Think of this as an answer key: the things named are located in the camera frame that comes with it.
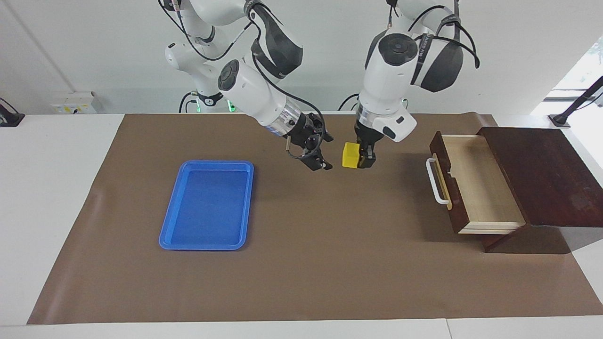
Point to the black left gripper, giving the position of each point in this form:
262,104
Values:
367,137

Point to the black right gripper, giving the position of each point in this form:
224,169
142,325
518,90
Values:
306,131

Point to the yellow cube block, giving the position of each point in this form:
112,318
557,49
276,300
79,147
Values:
350,155

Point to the dark wooden drawer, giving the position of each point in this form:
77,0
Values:
480,188

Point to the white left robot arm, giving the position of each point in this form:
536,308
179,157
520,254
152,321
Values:
391,80

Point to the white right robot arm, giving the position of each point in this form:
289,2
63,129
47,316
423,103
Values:
254,94

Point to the brown paper table mat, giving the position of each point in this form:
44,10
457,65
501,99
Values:
330,263

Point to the blue plastic tray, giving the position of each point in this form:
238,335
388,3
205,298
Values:
202,216

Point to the dark wooden cabinet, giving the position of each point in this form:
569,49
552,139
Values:
551,179

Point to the black clamp stand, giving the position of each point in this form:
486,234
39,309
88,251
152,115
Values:
560,120

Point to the black tabletop device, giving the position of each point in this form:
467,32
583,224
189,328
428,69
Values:
9,118

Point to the white wall socket box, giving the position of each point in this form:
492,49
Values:
75,103

